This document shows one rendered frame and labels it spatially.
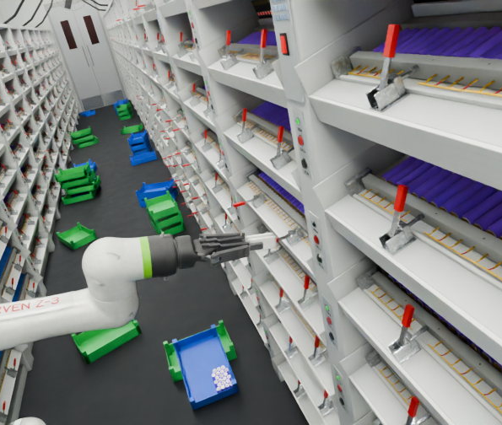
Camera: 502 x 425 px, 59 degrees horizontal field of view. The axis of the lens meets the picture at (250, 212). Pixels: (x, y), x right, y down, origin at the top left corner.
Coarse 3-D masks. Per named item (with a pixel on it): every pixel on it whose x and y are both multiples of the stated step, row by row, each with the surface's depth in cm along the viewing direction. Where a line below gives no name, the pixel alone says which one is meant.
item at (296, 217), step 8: (256, 184) 138; (264, 184) 135; (256, 192) 136; (272, 192) 128; (272, 200) 127; (280, 200) 122; (272, 208) 124; (280, 208) 122; (288, 208) 117; (296, 216) 112; (288, 224) 114; (304, 224) 107; (304, 240) 105
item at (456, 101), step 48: (432, 0) 62; (480, 0) 54; (336, 48) 67; (384, 48) 63; (432, 48) 55; (480, 48) 48; (336, 96) 63; (384, 96) 52; (432, 96) 49; (480, 96) 44; (384, 144) 55; (432, 144) 45; (480, 144) 38
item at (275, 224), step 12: (252, 168) 146; (240, 180) 147; (240, 192) 144; (252, 192) 140; (252, 204) 134; (264, 204) 130; (288, 204) 124; (264, 216) 125; (276, 216) 122; (276, 228) 117; (288, 228) 114; (300, 240) 107; (300, 252) 104; (300, 264) 105; (312, 264) 93; (312, 276) 98
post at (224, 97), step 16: (192, 0) 123; (240, 0) 127; (208, 16) 126; (224, 16) 127; (240, 16) 129; (256, 16) 130; (192, 32) 134; (208, 32) 127; (224, 32) 129; (208, 80) 134; (208, 96) 142; (224, 96) 135; (240, 96) 137; (224, 144) 141; (240, 160) 144; (240, 208) 151; (240, 224) 159; (256, 256) 160; (256, 272) 162; (272, 336) 175; (272, 352) 184
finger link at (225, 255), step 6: (240, 246) 100; (246, 246) 100; (216, 252) 98; (222, 252) 98; (228, 252) 98; (234, 252) 99; (240, 252) 100; (216, 258) 96; (222, 258) 98; (228, 258) 98; (234, 258) 99; (216, 264) 97
